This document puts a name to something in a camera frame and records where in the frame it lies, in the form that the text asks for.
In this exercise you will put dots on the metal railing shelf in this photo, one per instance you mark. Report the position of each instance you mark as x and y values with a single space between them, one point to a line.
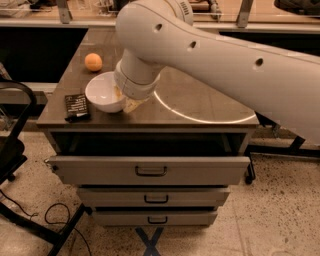
219 14

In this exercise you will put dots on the black chair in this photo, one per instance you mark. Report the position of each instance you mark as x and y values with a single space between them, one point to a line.
12 157

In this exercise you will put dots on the white ceramic bowl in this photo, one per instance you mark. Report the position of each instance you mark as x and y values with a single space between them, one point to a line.
103 92

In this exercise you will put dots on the top grey drawer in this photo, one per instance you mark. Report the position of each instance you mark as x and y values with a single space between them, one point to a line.
149 171

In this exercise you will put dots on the bottom grey drawer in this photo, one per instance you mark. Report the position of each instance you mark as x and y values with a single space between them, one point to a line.
155 218

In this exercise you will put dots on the black metal stand frame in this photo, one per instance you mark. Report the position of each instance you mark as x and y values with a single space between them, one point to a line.
294 149

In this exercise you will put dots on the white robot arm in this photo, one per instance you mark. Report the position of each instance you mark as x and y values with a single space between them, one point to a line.
281 85

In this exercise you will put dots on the grey drawer cabinet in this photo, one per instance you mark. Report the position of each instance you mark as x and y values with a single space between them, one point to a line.
183 118

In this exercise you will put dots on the black rxbar chocolate wrapper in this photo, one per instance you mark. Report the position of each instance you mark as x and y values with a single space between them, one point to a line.
76 107

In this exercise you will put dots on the grey drawer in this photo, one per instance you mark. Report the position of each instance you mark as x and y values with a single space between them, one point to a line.
153 196
149 171
155 218

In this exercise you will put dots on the orange fruit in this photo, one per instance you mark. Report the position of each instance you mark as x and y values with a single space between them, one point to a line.
93 62

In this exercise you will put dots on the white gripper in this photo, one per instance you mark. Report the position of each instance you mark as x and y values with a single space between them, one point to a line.
136 88

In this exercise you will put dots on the middle grey drawer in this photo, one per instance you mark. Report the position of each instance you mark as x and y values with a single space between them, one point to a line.
153 196

